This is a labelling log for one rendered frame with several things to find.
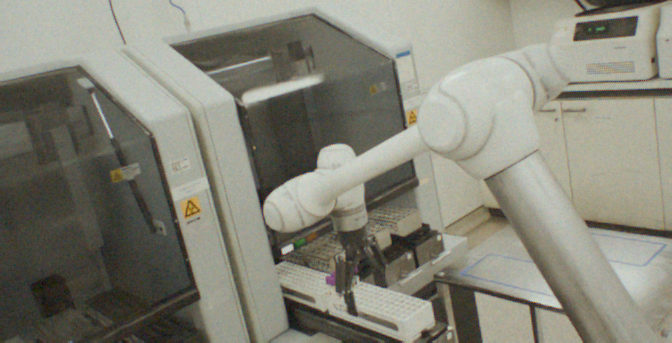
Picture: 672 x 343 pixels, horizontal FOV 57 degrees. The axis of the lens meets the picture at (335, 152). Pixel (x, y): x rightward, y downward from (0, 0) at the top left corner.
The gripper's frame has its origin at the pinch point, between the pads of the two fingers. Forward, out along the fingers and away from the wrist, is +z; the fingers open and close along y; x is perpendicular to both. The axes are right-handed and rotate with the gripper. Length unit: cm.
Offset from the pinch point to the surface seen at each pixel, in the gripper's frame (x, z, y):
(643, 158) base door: 28, 38, 229
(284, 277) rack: 33.4, 0.2, -2.2
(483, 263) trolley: -10.3, 4.4, 36.3
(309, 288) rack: 19.7, 0.0, -3.5
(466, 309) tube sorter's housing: 18, 38, 58
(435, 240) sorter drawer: 18, 7, 49
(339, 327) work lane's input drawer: 5.5, 6.6, -6.6
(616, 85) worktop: 38, -3, 227
